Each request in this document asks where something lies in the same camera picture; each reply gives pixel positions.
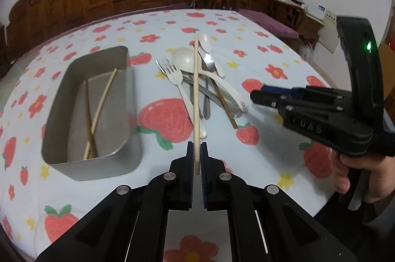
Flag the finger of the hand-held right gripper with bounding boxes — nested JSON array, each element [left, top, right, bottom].
[[262, 85, 353, 106], [250, 90, 345, 121]]

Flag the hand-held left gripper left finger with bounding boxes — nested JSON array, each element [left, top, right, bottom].
[[35, 141, 196, 262]]

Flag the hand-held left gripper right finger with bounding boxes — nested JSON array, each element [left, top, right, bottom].
[[200, 141, 360, 262]]

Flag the dark brown wooden chopstick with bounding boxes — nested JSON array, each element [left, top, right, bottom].
[[210, 75, 239, 130]]

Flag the large metal spoon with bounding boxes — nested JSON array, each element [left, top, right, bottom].
[[181, 75, 244, 118]]

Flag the small metal spoon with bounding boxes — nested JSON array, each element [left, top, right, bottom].
[[199, 49, 217, 120]]

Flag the light wooden chopstick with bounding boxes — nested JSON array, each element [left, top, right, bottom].
[[193, 33, 199, 175]]

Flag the small white plastic spoon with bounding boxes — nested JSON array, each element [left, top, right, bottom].
[[197, 33, 226, 79]]

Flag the white plastic fork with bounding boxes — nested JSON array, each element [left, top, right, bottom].
[[155, 56, 208, 139]]

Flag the large white plastic spoon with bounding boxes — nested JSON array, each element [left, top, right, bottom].
[[171, 47, 249, 113]]

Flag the rectangular metal container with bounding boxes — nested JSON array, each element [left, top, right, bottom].
[[41, 46, 143, 181]]

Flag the person's right forearm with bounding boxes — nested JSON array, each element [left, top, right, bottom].
[[364, 185, 395, 250]]

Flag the person's right hand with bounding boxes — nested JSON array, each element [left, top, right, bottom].
[[331, 153, 395, 204]]

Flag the strawberry flower printed tablecloth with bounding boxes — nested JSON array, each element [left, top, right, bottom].
[[0, 8, 340, 262]]

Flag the white plastic bag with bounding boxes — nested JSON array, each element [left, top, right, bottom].
[[298, 41, 313, 61]]

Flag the purple seat cushion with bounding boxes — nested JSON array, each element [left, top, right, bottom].
[[239, 9, 299, 39]]

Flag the white box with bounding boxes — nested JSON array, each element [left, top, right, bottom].
[[305, 4, 328, 22]]

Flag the pale bamboo chopstick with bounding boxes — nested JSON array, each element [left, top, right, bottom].
[[84, 68, 119, 160]]

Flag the brown bamboo chopstick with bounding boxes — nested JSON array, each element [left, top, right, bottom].
[[85, 80, 99, 158]]

